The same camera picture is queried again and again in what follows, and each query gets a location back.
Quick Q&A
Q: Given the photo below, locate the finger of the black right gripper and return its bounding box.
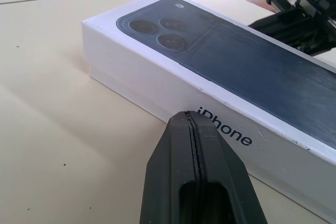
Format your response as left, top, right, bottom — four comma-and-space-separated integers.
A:
247, 10, 336, 57

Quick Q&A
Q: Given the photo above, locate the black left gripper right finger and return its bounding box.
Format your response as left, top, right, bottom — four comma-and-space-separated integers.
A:
187, 112, 260, 224

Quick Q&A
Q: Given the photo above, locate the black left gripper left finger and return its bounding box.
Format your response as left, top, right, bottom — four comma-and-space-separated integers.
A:
139, 112, 201, 224

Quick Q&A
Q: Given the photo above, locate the white box lid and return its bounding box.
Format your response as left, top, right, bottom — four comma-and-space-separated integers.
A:
81, 0, 336, 217

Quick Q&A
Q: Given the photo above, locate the white box base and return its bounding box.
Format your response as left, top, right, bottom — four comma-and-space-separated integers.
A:
90, 63, 171, 125

